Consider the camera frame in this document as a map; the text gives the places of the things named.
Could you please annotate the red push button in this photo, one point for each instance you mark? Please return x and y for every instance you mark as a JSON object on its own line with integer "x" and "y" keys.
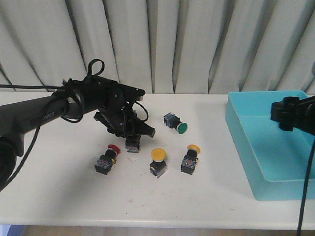
{"x": 132, "y": 143}
{"x": 107, "y": 160}

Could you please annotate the yellow push button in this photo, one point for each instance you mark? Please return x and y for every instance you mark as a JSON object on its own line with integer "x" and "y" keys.
{"x": 190, "y": 159}
{"x": 158, "y": 165}

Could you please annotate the right green push button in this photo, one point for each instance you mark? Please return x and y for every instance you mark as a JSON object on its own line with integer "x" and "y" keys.
{"x": 172, "y": 121}

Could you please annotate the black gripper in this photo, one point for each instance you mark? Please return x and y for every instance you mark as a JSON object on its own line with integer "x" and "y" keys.
{"x": 117, "y": 112}
{"x": 293, "y": 112}

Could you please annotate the light blue plastic box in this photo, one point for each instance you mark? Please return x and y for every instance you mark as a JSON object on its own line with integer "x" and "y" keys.
{"x": 275, "y": 161}

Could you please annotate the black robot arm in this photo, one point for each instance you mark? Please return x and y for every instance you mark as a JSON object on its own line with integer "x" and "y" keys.
{"x": 20, "y": 122}

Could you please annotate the grey pleated curtain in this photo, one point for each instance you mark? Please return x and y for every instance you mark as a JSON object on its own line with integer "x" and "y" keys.
{"x": 162, "y": 46}

